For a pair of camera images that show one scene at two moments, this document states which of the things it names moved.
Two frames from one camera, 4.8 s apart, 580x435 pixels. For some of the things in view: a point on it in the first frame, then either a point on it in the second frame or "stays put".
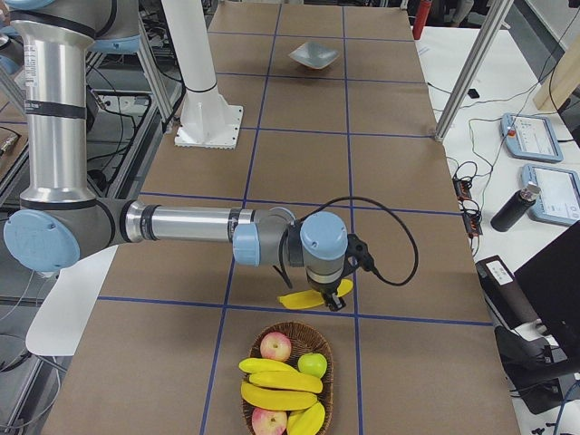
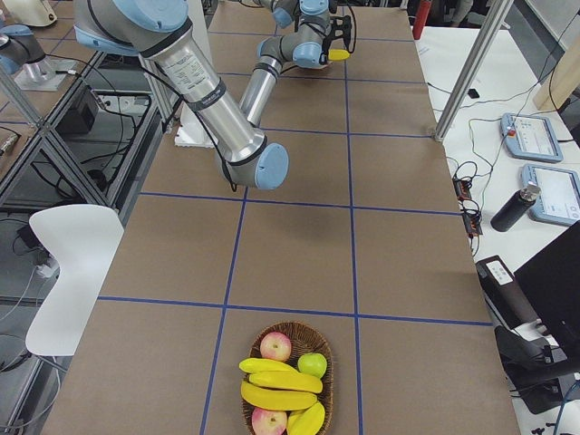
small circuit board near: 472,224 stays put
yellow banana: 287,381 stays put
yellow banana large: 274,399 stays put
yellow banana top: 309,298 → 338,54
